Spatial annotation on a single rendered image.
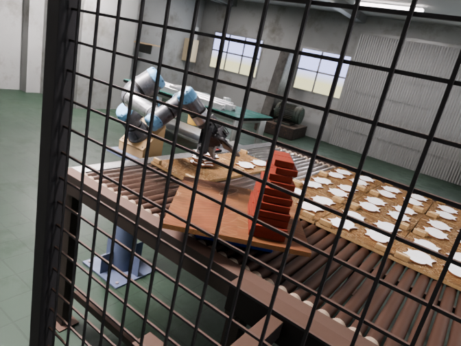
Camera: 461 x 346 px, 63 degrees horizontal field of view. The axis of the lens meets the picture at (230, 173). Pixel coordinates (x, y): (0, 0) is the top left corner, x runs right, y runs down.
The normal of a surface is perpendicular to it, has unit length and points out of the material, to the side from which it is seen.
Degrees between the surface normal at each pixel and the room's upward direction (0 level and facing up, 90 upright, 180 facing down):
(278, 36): 90
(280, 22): 90
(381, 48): 90
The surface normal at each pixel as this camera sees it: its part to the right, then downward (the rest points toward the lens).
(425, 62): -0.59, 0.13
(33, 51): 0.78, 0.34
